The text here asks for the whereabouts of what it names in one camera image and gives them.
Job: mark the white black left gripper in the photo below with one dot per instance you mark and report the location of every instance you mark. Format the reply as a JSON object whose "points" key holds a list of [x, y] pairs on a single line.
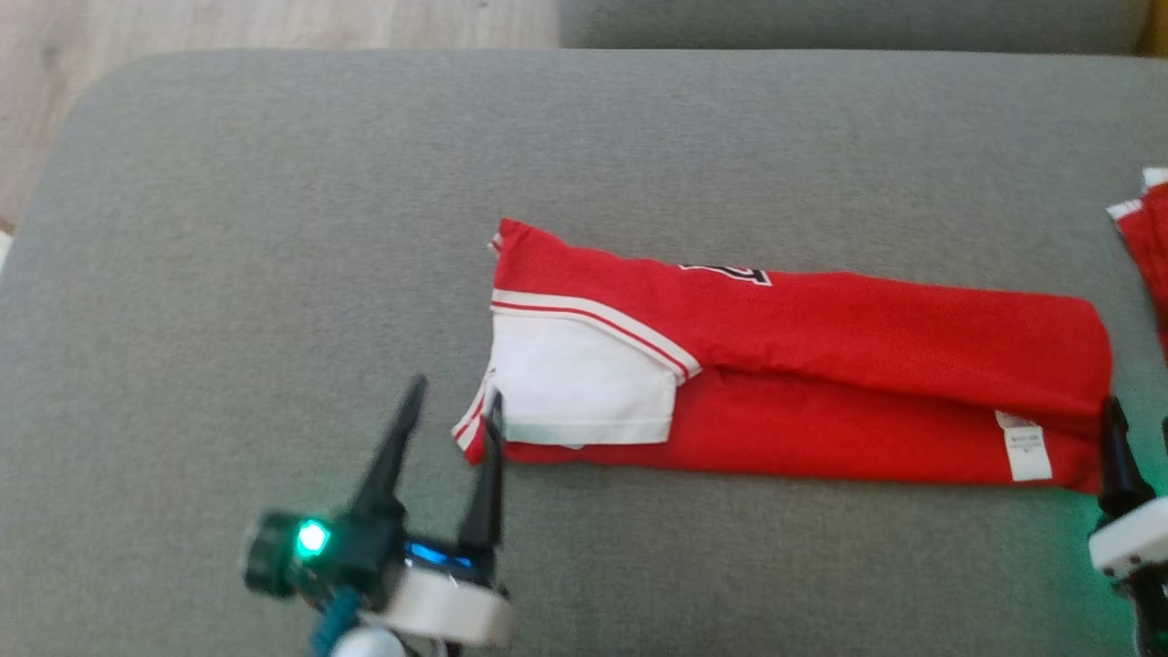
{"points": [[456, 607]]}

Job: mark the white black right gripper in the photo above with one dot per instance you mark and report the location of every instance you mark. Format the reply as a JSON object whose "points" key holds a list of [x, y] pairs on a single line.
{"points": [[1131, 543]]}

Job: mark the red jersey with white sleeves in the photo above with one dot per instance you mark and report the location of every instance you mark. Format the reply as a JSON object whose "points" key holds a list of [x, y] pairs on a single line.
{"points": [[821, 328]]}

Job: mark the red garment with white trim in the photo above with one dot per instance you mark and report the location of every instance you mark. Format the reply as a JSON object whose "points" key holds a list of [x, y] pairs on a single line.
{"points": [[1152, 246]]}

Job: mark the grey fabric ottoman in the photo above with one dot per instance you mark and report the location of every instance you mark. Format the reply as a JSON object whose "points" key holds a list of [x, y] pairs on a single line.
{"points": [[274, 274]]}

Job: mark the yellow and grey sofa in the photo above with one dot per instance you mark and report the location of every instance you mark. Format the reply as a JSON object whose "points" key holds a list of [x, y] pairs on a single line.
{"points": [[821, 23]]}

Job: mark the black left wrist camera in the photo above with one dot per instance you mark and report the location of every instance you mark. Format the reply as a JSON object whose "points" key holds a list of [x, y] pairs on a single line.
{"points": [[301, 552]]}

